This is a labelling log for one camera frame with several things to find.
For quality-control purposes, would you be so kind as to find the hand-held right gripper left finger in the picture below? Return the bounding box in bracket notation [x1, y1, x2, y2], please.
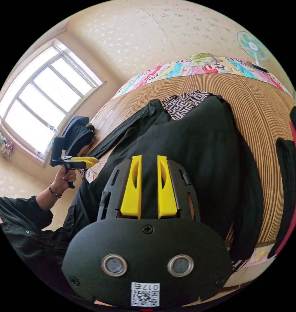
[120, 155, 143, 219]

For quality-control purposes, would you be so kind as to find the window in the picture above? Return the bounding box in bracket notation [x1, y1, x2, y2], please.
[0, 38, 107, 167]

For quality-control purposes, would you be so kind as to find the person's left forearm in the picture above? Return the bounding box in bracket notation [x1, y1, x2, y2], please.
[34, 185, 63, 212]

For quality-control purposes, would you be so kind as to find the bed with woven mat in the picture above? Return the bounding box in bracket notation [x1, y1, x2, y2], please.
[82, 53, 296, 292]

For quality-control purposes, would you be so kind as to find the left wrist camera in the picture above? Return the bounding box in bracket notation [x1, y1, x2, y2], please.
[54, 136, 66, 160]

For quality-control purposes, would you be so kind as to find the pile of clothes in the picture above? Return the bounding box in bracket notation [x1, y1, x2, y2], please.
[267, 106, 296, 259]

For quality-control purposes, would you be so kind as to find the person's body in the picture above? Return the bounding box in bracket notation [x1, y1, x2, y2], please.
[0, 176, 107, 308]

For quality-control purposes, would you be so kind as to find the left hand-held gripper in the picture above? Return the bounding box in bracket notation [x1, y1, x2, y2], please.
[49, 156, 99, 189]

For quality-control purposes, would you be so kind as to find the black shirt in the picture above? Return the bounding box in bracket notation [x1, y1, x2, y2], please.
[82, 91, 264, 263]

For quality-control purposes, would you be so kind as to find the person's left hand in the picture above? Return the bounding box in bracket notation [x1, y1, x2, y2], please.
[51, 167, 77, 194]

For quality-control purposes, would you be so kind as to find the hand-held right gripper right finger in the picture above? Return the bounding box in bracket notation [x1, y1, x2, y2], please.
[157, 155, 179, 219]

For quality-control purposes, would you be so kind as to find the turquoise fan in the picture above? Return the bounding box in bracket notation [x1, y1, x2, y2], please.
[236, 30, 272, 73]

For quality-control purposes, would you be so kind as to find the dark blue jacket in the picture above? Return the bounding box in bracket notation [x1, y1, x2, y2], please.
[62, 115, 96, 156]

